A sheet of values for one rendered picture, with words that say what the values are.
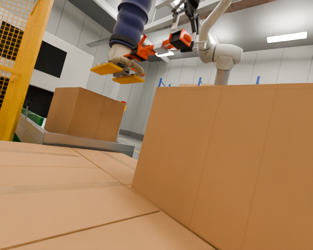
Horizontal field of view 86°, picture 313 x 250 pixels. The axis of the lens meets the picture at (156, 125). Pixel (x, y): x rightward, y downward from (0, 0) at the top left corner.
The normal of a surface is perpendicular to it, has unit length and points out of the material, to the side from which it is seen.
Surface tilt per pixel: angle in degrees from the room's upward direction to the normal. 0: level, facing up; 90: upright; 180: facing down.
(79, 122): 90
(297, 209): 90
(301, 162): 90
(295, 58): 90
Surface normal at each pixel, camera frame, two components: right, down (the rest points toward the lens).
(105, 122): 0.70, 0.15
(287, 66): -0.61, -0.19
